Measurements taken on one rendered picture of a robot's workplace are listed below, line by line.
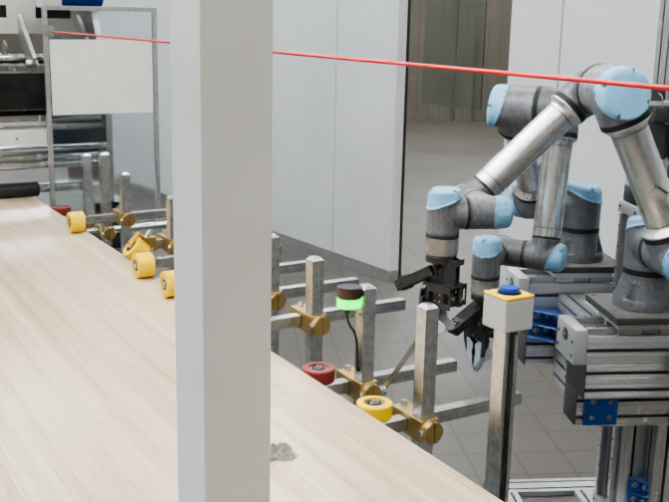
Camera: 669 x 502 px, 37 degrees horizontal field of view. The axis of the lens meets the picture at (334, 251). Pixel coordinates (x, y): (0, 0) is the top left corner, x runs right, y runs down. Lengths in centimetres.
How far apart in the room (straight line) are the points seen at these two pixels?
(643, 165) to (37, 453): 143
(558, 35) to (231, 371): 485
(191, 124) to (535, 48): 496
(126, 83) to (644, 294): 285
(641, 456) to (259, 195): 243
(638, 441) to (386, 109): 394
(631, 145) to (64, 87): 291
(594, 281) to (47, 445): 169
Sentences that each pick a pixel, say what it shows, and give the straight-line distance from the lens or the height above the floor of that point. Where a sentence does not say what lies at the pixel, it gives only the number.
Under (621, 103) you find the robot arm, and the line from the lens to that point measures 226.
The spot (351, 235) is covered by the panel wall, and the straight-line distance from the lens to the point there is 690.
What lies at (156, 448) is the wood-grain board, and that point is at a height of 90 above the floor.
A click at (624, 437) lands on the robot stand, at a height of 59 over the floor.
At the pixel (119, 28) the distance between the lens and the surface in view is 468.
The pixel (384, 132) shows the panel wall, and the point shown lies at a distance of 652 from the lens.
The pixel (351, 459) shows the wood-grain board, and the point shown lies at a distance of 195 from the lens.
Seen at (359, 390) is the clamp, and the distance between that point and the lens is 242.
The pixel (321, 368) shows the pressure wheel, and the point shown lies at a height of 91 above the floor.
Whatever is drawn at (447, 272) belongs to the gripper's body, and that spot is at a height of 118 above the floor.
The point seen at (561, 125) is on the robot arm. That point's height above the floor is 149.
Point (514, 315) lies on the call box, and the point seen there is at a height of 119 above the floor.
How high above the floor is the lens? 173
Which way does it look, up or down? 13 degrees down
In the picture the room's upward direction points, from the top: 1 degrees clockwise
